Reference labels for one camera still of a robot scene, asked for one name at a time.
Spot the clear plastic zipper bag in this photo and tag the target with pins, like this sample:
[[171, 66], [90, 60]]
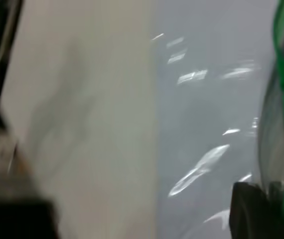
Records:
[[214, 119]]

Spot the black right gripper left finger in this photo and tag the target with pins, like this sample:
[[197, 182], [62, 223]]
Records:
[[15, 219]]

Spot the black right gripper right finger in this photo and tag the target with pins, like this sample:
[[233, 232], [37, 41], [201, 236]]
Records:
[[254, 214]]

